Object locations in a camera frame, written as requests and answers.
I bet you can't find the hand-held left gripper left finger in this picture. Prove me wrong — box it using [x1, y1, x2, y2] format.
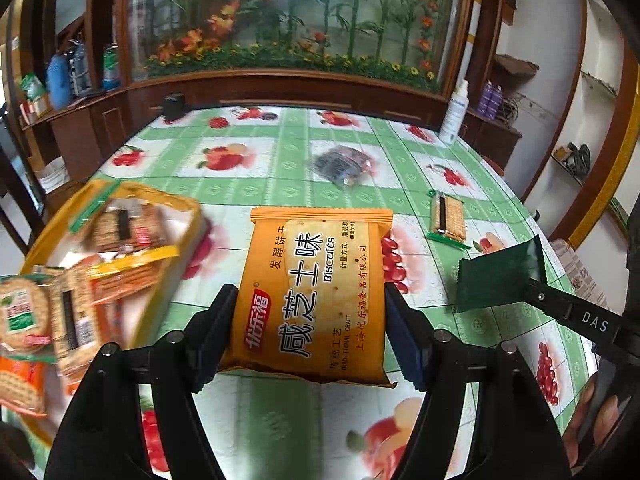
[45, 284, 240, 480]

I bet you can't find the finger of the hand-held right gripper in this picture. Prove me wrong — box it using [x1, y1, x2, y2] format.
[520, 280, 626, 348]

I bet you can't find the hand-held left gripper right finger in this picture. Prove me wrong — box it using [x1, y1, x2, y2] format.
[384, 284, 571, 480]

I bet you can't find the dark green snack packet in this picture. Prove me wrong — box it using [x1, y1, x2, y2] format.
[452, 235, 546, 313]

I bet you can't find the orange cracker packet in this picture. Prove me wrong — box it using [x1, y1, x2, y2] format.
[220, 206, 398, 388]
[0, 355, 48, 418]
[90, 245, 181, 306]

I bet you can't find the yellow-rimmed white tray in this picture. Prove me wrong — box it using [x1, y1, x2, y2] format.
[20, 178, 203, 448]

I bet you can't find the orange-edged clear cracker packet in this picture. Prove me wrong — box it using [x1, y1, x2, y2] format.
[47, 267, 108, 378]

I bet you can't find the green-edged clear cracker packet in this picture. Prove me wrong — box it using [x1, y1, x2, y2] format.
[427, 191, 473, 250]
[70, 195, 166, 256]

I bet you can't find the round cracker packet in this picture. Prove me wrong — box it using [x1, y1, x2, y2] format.
[0, 275, 56, 361]

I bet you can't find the person's right hand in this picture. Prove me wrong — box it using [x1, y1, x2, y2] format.
[564, 375, 631, 476]

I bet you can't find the green fruit print tablecloth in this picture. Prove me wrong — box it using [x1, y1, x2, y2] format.
[0, 105, 601, 480]

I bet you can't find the dark clear snack packet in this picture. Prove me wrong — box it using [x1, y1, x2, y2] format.
[307, 145, 373, 188]

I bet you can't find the white spray bottle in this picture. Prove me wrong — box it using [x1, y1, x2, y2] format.
[439, 80, 471, 145]

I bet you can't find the white paper stack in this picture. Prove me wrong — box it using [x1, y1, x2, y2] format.
[37, 157, 71, 193]

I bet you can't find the small black box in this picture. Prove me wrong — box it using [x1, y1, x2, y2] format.
[162, 92, 187, 122]

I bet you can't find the dark wooden chair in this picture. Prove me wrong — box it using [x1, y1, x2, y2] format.
[0, 145, 46, 256]

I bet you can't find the red white box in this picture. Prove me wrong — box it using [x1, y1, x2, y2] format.
[19, 100, 53, 126]

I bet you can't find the teal plastic bottle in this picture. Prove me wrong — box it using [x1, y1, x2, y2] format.
[101, 45, 122, 91]

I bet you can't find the white yellow rolled poster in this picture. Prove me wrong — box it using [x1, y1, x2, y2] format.
[462, 0, 485, 86]

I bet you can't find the blue thermos flask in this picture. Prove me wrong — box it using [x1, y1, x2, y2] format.
[46, 55, 71, 110]

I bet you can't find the grey thermos flask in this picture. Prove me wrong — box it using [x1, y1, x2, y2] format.
[67, 42, 93, 96]

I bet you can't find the green white bag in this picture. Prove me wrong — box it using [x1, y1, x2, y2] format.
[19, 74, 48, 103]

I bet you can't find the black cable bundle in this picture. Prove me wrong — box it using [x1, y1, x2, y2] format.
[552, 142, 593, 176]

